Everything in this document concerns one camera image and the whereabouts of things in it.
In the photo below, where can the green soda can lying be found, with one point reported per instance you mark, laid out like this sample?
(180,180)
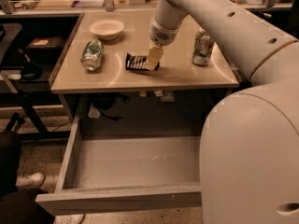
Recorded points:
(92,55)

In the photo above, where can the green soda can upright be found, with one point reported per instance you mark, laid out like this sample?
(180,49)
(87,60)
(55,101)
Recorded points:
(202,49)

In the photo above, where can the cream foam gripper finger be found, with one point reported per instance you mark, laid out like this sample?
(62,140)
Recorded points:
(155,55)

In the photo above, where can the white paper bowl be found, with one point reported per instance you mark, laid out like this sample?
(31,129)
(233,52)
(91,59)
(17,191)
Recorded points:
(106,29)

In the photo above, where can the black box with label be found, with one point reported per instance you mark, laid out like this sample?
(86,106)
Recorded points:
(46,46)

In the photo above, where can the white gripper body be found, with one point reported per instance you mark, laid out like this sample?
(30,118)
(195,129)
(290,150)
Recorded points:
(161,34)

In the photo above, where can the grey counter cabinet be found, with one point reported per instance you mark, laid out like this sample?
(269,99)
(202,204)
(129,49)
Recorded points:
(176,71)

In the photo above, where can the black rxbar chocolate wrapper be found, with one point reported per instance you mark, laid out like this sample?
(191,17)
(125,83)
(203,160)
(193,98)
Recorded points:
(136,62)

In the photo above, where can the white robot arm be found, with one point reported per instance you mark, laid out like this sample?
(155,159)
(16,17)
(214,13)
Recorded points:
(249,146)

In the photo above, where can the open grey drawer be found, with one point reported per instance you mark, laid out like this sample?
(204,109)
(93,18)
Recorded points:
(144,155)

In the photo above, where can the person's dark trouser leg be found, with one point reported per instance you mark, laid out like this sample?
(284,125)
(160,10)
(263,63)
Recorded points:
(17,206)

